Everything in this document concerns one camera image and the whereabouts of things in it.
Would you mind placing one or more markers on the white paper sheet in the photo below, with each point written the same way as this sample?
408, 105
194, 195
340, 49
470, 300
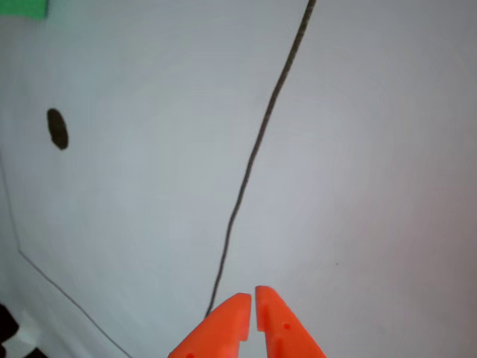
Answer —
335, 168

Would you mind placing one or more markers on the green clay block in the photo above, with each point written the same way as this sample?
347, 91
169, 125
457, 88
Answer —
22, 7

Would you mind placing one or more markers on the black dot mark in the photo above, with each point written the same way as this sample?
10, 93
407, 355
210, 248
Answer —
57, 128

